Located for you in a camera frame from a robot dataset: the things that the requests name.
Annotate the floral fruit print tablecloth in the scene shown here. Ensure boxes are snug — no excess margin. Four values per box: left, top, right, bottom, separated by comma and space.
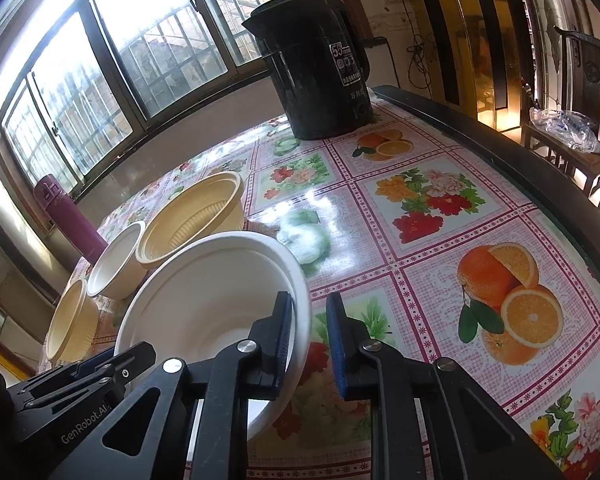
37, 100, 600, 480

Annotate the small white bowl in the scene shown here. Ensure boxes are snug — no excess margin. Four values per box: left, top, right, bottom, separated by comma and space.
86, 220, 148, 300

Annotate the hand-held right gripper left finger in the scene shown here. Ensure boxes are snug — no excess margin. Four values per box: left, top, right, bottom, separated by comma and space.
50, 291, 294, 480

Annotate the large white bowl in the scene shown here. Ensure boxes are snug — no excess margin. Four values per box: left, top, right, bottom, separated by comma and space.
114, 231, 312, 443

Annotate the clear plastic bag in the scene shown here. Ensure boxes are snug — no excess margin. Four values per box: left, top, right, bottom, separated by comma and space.
529, 106, 600, 161

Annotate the purple thermos bottle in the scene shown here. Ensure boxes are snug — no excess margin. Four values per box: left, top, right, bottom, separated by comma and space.
34, 174, 110, 263

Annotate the dark wooden chair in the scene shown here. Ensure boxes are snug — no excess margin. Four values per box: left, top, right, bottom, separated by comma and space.
520, 25, 600, 211

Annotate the black electric kettle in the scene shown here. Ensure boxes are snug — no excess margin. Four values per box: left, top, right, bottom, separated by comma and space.
241, 0, 376, 141

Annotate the yellow glass door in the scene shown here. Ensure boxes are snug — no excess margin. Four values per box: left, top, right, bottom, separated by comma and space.
395, 0, 531, 131

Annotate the yellow plastic bowl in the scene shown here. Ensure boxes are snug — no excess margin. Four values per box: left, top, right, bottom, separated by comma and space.
136, 171, 246, 268
45, 277, 101, 366

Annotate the barred sliding window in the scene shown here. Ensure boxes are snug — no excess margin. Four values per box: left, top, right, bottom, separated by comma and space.
0, 0, 331, 196

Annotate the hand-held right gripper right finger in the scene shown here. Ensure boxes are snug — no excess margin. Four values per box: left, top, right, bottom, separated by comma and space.
326, 291, 566, 480

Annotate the black hanging cable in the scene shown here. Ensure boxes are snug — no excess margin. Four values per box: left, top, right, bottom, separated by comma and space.
405, 0, 436, 91

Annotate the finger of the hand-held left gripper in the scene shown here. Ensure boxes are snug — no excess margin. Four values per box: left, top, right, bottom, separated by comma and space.
7, 341, 157, 411

